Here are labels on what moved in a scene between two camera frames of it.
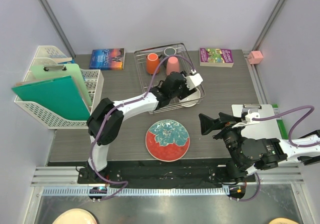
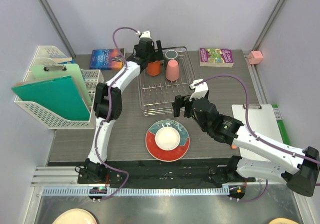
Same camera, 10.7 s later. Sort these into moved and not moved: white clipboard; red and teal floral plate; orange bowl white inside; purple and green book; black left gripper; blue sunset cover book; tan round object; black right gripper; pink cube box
Moved: black left gripper; orange bowl white inside; black right gripper
Not moved: red and teal floral plate; pink cube box; blue sunset cover book; purple and green book; tan round object; white clipboard
